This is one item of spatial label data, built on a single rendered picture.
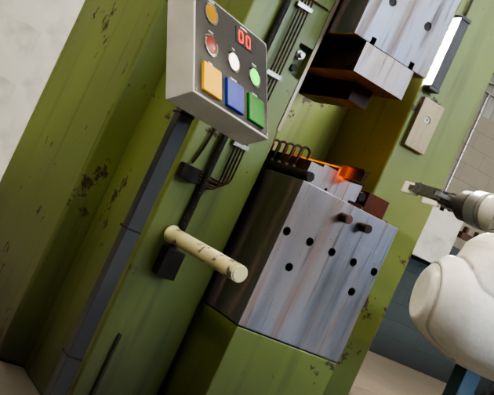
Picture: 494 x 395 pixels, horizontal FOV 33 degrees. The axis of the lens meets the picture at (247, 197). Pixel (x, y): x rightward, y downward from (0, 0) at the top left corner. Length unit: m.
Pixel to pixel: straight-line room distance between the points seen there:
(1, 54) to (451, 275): 6.42
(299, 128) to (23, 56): 4.82
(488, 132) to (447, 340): 8.80
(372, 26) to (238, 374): 1.07
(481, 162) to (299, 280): 7.76
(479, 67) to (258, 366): 1.26
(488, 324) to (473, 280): 0.07
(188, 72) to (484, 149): 8.30
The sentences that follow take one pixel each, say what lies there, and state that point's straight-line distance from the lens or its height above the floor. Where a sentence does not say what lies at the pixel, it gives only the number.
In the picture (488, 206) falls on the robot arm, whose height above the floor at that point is 1.00.
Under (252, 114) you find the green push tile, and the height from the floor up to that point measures 0.99.
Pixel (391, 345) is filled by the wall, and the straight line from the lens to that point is 9.88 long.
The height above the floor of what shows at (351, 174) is 1.00.
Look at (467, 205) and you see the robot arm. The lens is 2.01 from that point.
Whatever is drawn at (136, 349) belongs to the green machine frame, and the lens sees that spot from 2.48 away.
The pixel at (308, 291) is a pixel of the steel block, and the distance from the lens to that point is 2.44.
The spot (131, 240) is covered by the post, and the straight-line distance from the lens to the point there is 2.12.
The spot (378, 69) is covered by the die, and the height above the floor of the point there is 1.31.
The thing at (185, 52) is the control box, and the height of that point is 1.04.
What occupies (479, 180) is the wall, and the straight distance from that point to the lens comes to 10.08.
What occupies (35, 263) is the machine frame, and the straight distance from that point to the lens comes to 2.82.
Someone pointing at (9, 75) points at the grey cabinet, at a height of 1.04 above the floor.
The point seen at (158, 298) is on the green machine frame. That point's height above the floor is 0.43.
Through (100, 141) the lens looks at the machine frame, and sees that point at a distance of 2.76.
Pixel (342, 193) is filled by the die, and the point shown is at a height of 0.94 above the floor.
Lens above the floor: 0.74
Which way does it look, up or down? 2 degrees up
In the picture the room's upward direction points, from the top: 25 degrees clockwise
